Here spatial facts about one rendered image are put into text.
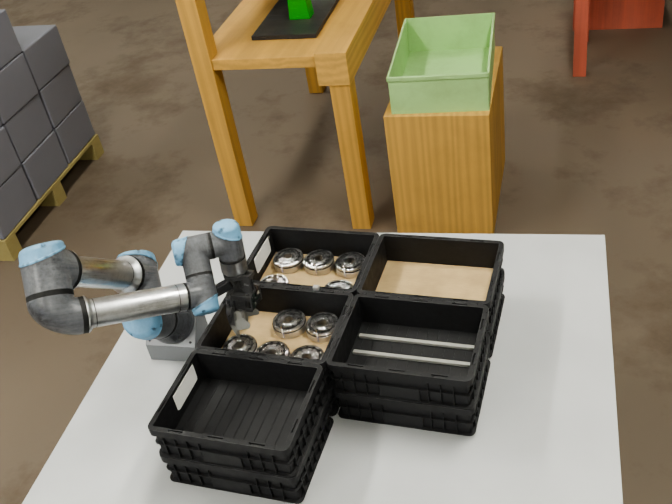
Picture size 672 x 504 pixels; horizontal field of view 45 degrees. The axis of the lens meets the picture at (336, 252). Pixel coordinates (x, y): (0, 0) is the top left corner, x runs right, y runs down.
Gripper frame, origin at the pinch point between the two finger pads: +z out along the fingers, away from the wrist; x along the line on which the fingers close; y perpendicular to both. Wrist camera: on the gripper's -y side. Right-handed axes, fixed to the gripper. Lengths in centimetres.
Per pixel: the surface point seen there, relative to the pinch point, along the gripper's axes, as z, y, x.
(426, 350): 7, 54, 7
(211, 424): 11.4, 2.2, -29.3
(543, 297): 14, 83, 50
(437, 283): 3, 52, 36
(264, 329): 6.5, 3.4, 8.5
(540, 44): 40, 47, 403
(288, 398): 9.9, 20.4, -16.8
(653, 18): 30, 120, 426
